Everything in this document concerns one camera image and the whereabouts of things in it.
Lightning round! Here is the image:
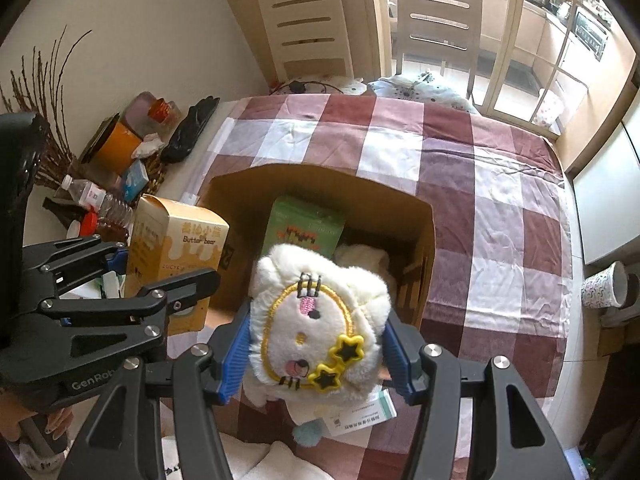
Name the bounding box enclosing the brown translucent container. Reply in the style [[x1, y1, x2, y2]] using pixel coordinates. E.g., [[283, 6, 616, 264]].
[[119, 91, 158, 133]]

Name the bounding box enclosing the orange canister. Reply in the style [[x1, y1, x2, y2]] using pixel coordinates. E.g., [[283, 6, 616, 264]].
[[80, 114, 146, 176]]

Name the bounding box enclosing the woven brown tray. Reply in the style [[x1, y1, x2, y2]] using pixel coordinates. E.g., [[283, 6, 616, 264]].
[[70, 152, 168, 206]]

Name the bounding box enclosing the countertop oven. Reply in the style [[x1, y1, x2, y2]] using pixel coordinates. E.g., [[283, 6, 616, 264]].
[[570, 7, 611, 63]]

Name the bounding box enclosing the patterned seat cushion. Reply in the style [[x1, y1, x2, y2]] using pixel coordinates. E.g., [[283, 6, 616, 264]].
[[367, 72, 478, 113]]

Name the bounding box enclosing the patterned white waste bin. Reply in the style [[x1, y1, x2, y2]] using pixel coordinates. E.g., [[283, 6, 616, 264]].
[[580, 261, 630, 310]]

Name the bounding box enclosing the clear water bottle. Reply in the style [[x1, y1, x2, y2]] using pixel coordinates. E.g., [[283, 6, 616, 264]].
[[61, 175, 108, 211]]

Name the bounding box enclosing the yellow carton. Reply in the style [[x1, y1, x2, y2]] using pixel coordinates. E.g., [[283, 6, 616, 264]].
[[125, 194, 231, 333]]

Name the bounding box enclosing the dried twig bundle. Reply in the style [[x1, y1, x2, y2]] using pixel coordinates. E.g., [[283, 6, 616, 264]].
[[0, 25, 93, 196]]

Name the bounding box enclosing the crumpled white tissue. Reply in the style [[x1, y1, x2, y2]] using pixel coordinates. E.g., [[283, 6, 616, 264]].
[[131, 132, 166, 160]]

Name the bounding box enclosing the pink patterned bin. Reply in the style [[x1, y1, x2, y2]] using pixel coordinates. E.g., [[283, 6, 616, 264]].
[[534, 87, 566, 128]]

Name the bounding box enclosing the checkered tablecloth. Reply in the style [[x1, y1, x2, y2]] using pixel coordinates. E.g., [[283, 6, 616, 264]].
[[165, 92, 573, 461]]

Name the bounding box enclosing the red lid jar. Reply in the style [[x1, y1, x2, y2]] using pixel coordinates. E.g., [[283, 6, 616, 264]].
[[147, 99, 183, 133]]

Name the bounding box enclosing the white plush toy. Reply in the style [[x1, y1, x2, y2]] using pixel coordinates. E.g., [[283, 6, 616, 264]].
[[248, 242, 393, 423]]

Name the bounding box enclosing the red-capped jar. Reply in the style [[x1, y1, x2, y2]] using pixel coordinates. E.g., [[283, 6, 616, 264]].
[[80, 210, 131, 246]]

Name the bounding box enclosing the black glove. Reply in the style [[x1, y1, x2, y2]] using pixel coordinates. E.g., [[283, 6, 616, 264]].
[[160, 96, 221, 163]]

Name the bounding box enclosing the white and green box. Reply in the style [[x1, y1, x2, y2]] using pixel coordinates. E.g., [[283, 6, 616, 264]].
[[70, 270, 123, 301]]

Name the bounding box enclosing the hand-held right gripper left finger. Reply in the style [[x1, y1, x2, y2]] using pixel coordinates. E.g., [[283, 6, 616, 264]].
[[57, 297, 253, 480]]

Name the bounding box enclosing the blue tissue packet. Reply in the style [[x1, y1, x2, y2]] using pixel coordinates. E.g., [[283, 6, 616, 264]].
[[121, 160, 151, 203]]

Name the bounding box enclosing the white fleece robe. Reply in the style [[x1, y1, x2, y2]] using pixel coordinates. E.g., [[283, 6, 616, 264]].
[[160, 432, 346, 480]]

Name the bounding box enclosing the dark brown bottle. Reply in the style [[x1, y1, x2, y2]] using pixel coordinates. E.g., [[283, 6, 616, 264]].
[[41, 196, 88, 223]]

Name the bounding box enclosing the green colourful box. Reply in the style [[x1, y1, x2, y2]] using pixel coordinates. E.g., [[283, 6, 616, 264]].
[[262, 195, 347, 261]]

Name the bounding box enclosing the white medicine box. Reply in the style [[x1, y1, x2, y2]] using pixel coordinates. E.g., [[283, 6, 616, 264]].
[[322, 387, 398, 436]]

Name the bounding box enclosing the cardboard box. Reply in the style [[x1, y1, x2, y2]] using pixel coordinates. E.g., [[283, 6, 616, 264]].
[[197, 163, 437, 333]]

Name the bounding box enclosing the brown tea bottle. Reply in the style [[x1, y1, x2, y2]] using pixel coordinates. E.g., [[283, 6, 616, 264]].
[[97, 195, 136, 231]]

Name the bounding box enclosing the person's left hand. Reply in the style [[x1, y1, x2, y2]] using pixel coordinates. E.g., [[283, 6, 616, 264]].
[[46, 404, 77, 444]]

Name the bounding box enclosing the wooden chair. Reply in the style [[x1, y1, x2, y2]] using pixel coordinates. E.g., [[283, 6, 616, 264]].
[[256, 0, 356, 83], [392, 0, 485, 101]]

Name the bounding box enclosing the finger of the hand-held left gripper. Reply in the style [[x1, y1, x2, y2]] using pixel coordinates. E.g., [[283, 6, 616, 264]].
[[22, 235, 128, 311], [40, 267, 221, 361]]

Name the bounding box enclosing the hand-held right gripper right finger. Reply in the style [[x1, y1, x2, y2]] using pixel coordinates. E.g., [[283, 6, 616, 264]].
[[382, 310, 573, 480]]

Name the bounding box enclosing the white cabinet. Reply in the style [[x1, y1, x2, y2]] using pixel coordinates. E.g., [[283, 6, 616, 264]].
[[570, 95, 640, 266]]

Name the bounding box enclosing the light blue pompom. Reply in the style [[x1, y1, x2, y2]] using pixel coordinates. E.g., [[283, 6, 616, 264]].
[[291, 417, 323, 448]]

